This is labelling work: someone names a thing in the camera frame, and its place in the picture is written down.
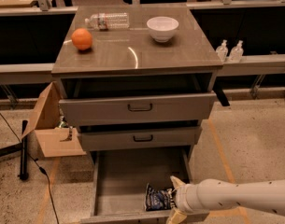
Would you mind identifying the clear plastic water bottle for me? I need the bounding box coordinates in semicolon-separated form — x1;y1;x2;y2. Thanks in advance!
84;12;130;31

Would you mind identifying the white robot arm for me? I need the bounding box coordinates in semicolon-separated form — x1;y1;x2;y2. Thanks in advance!
166;176;285;224

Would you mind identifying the right clear pump bottle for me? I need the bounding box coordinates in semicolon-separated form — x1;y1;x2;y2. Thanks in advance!
229;40;244;63

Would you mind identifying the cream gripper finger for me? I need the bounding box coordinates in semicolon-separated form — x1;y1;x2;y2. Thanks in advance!
170;175;185;189
166;208;187;224

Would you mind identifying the grey top drawer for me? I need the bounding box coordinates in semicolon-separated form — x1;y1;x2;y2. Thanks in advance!
60;92;216;126

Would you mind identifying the left clear pump bottle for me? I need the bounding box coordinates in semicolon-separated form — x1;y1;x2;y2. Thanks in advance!
216;40;228;62

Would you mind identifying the blue chip bag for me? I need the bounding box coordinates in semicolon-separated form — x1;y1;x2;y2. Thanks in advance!
145;184;176;211

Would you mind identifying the white bowl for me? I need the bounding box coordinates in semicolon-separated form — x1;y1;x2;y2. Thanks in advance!
147;16;179;43

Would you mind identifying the grey metal railing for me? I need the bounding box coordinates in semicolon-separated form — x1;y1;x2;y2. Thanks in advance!
0;0;285;85

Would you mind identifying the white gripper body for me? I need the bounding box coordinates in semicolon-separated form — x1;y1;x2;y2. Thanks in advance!
175;184;201;214

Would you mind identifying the orange fruit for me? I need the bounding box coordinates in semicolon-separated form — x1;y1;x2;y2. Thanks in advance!
71;28;93;50

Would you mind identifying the black floor stand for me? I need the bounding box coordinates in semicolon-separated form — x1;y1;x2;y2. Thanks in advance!
0;119;30;182

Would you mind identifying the grey drawer cabinet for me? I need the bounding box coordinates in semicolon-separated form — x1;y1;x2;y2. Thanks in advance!
50;5;224;161

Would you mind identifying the grey drawer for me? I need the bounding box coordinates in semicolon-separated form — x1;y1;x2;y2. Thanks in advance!
78;126;202;151
60;92;216;126
79;147;210;224

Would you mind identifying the clear pump bottle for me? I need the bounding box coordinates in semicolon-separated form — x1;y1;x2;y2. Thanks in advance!
216;40;228;62
229;40;244;63

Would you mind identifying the brown cardboard box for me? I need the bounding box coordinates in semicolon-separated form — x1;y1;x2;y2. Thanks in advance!
21;83;86;157

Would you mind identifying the grey bottom drawer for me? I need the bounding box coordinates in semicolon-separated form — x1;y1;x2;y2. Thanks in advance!
79;147;210;224

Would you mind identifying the grey middle drawer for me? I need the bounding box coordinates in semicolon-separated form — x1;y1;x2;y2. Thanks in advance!
78;126;202;151

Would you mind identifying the black cable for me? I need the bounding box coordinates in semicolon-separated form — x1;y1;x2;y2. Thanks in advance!
0;102;61;224

